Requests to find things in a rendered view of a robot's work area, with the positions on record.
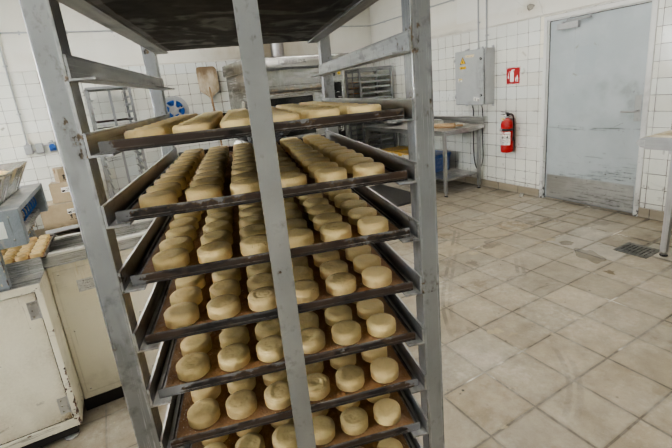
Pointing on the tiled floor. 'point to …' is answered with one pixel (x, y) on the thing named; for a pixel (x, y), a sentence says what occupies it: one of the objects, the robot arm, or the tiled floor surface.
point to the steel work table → (442, 144)
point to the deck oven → (287, 84)
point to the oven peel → (208, 81)
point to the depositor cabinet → (36, 368)
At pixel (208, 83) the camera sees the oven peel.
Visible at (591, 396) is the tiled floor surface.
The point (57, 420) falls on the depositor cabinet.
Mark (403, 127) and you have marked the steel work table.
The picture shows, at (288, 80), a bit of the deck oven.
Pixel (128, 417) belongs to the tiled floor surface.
